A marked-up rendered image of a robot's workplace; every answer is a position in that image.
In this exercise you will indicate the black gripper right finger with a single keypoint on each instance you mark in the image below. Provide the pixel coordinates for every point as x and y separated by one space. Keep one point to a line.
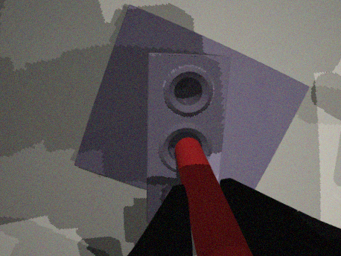
274 229

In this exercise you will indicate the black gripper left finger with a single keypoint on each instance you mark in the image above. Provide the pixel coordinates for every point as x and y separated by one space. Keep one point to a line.
169 233

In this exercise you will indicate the red peg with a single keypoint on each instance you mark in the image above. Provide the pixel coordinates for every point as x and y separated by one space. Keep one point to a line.
214 228

